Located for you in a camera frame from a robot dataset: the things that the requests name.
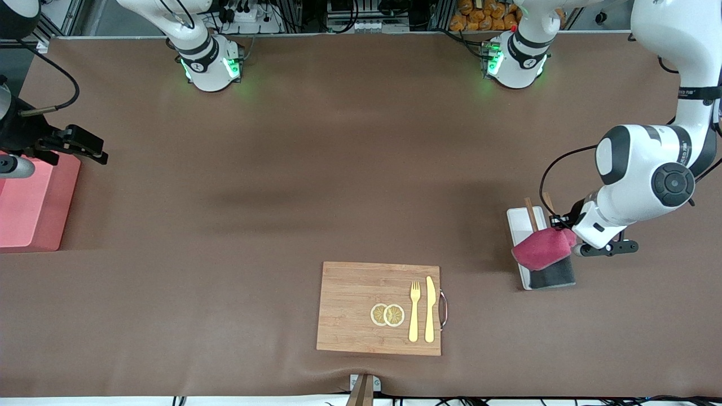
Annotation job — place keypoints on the bamboo cutting board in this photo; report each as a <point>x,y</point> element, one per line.
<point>350,304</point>

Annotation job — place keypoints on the yellow knife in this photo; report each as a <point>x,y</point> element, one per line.
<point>430,310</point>

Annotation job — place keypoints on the pink plastic bin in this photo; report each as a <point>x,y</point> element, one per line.
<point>28,214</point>

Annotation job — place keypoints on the pile of orange snacks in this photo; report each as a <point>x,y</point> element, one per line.
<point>479,17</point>

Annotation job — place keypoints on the white power strip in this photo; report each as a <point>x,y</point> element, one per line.
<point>361,25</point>
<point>248,17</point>

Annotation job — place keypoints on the wooden post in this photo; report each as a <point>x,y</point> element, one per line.
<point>361,395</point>

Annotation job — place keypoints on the small white bracket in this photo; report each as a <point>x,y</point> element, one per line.
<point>353,383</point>

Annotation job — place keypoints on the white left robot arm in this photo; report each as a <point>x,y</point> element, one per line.
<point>637,163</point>

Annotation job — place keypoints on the yellow fork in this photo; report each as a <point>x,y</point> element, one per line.
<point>414,316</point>

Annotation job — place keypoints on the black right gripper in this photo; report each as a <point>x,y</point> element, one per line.
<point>21,134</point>

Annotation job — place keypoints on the large table cover mat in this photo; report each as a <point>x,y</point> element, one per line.
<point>338,169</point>

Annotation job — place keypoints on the pink and grey cloth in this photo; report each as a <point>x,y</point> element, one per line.
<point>541,251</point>

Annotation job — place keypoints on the white rectangular tray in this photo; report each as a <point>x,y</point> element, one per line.
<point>522,225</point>

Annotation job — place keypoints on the lemon slice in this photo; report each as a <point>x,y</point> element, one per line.
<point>377,314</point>
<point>395,316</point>

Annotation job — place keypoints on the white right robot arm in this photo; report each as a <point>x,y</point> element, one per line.
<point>208,67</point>

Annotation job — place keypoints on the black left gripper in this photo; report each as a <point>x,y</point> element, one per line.
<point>566,220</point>

